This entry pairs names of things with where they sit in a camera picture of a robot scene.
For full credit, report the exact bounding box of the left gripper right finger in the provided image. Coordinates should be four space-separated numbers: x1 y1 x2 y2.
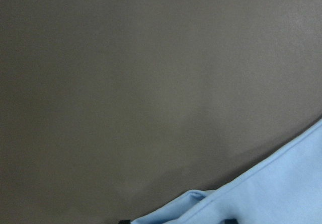
224 218 238 224

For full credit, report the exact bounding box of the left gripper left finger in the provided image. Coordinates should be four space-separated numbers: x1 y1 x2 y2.
118 219 131 224

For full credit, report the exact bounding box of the light blue t-shirt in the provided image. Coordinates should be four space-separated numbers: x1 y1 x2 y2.
134 121 321 223

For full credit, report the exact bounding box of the brown table cover sheet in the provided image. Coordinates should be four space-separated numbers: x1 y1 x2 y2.
1 0 321 223

